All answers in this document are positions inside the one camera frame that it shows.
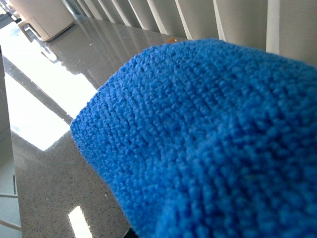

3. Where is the blue microfiber towel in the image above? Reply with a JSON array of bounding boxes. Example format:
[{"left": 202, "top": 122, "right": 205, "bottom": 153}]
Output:
[{"left": 70, "top": 39, "right": 317, "bottom": 238}]

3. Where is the white towel rack with wooden bars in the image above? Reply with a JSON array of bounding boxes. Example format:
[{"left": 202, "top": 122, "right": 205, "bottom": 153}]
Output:
[{"left": 166, "top": 38, "right": 176, "bottom": 43}]

